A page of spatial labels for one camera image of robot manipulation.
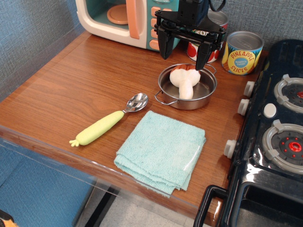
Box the light blue folded cloth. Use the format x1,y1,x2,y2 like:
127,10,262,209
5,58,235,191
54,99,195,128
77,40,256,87
114,111,206,197

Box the black toy stove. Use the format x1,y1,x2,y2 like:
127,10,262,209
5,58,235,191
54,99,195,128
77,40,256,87
194,39,303,227

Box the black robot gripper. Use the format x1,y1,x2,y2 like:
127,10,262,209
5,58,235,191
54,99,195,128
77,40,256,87
155,0,226,70

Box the orange microwave turntable plate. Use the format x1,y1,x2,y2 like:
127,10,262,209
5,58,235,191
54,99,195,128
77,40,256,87
107,4,128,25

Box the white plush mushroom toy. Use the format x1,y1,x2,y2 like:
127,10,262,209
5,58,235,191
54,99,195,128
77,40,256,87
169,64,201,100

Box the spoon with yellow-green handle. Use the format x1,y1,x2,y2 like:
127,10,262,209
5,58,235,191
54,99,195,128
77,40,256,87
69,93,149,147

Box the toy microwave teal and cream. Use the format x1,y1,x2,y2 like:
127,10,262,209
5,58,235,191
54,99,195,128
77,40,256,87
76,0,178,51

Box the tomato sauce can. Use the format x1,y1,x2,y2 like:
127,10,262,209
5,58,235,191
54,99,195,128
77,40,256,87
187,9,229,64

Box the orange plush object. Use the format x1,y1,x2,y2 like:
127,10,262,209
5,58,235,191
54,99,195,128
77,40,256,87
0,210,18,227

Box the pineapple slices can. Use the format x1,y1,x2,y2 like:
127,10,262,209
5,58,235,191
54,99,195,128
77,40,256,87
222,31,264,75

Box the small steel pot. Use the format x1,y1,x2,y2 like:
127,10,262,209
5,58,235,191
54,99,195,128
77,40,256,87
154,63,217,110

